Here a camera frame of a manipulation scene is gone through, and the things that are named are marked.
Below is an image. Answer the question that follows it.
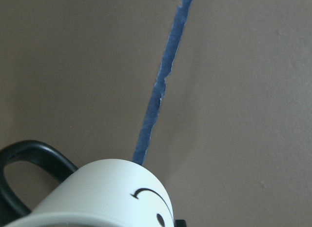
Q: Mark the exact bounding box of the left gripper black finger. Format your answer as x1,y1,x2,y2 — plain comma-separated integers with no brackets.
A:
175,219,186,227

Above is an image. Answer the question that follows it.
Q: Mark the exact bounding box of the white smiley mug black handle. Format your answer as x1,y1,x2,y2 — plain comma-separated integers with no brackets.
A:
0,140,177,227

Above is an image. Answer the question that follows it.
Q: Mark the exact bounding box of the brown paper table mat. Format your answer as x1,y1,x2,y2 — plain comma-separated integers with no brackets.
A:
0,0,312,227

